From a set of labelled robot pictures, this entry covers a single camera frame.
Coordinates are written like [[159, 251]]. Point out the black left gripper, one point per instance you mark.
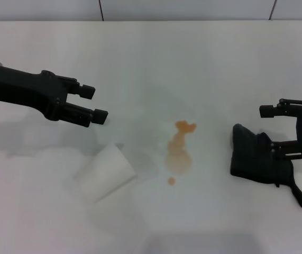
[[21, 87]]

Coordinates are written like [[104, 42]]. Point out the dark blue rag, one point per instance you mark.
[[251, 156]]

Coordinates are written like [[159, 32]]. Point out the white paper cup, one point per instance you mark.
[[105, 172]]

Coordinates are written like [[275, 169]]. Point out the large brown water stain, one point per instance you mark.
[[178, 158]]

